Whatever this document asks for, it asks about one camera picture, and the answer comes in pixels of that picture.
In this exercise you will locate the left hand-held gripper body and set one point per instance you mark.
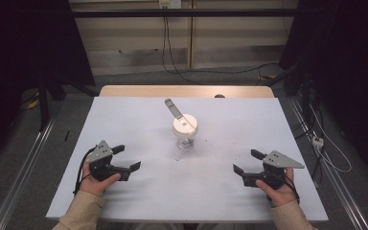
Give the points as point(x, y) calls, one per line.
point(103, 169)

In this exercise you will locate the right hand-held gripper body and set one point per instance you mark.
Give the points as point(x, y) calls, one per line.
point(273, 177)

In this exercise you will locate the clear cup with white lid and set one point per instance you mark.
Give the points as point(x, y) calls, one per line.
point(185, 126)

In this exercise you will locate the person's right hand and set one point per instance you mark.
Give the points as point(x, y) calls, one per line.
point(282, 195)

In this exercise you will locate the person's left hand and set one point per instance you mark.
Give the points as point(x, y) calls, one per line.
point(92, 187)

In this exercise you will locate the white table cover sheet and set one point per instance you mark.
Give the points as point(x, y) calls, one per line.
point(204, 185)

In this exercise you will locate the white power strip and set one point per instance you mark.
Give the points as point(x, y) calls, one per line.
point(317, 141)

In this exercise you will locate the wooden table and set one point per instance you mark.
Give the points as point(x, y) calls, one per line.
point(159, 91)

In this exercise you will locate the black metal stand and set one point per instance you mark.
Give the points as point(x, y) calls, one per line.
point(44, 102)

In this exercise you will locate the long beige cabinet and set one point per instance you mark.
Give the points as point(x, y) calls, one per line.
point(230, 32)

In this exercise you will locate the black curtain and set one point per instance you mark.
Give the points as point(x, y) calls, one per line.
point(348, 64)
point(25, 41)

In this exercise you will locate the aluminium floor rail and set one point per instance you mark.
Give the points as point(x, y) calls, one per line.
point(19, 182)
point(338, 191)

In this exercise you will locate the white wall socket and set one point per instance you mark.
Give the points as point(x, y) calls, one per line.
point(170, 3)

